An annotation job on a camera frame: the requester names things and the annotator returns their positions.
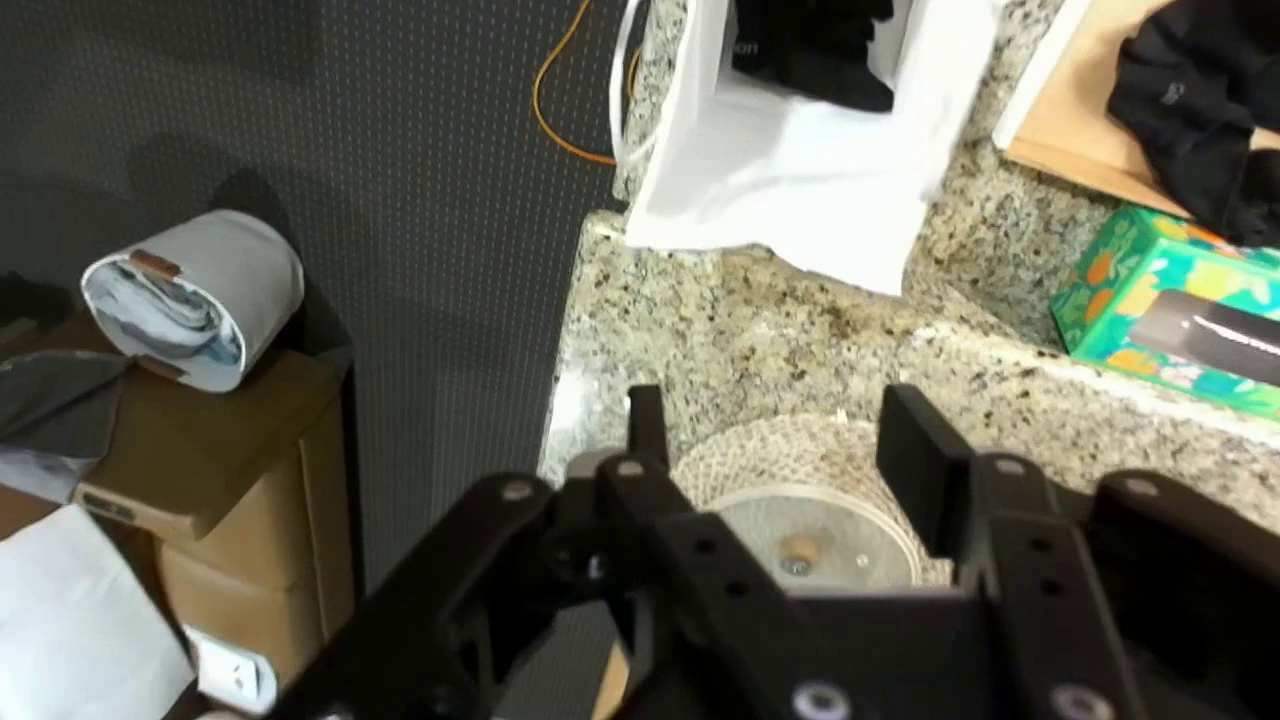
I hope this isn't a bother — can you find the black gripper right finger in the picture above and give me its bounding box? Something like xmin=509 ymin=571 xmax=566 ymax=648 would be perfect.
xmin=876 ymin=384 xmax=1280 ymax=720

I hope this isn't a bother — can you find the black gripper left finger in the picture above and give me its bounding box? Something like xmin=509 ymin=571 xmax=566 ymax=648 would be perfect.
xmin=272 ymin=384 xmax=882 ymax=720

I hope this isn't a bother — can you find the black socks pile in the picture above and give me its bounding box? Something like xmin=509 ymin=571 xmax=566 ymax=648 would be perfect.
xmin=1109 ymin=0 xmax=1280 ymax=250

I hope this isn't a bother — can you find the black sock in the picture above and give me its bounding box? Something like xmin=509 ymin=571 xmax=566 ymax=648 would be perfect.
xmin=731 ymin=0 xmax=897 ymax=112

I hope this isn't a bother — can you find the white paper bag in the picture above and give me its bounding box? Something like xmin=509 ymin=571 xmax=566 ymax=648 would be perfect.
xmin=626 ymin=0 xmax=1009 ymax=298

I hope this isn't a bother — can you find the glass plate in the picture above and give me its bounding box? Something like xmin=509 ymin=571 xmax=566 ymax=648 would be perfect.
xmin=714 ymin=483 xmax=930 ymax=597

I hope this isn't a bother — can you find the round woven placemat with plate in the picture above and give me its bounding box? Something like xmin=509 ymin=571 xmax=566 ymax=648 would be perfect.
xmin=672 ymin=417 xmax=951 ymax=597

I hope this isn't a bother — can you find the green tissue box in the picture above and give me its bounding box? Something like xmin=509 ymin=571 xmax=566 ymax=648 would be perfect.
xmin=1051 ymin=208 xmax=1280 ymax=419

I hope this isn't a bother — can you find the cardboard tray white rim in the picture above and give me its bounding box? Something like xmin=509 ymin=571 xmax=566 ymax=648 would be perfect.
xmin=994 ymin=0 xmax=1280 ymax=233

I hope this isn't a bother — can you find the brown cardboard box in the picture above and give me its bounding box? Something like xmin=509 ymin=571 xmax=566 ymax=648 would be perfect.
xmin=76 ymin=353 xmax=358 ymax=683

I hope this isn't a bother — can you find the grey rolled bundle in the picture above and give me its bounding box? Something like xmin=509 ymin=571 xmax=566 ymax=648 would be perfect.
xmin=79 ymin=208 xmax=307 ymax=391

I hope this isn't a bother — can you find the orange cable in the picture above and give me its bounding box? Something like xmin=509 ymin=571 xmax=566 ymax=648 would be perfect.
xmin=529 ymin=0 xmax=621 ymax=171

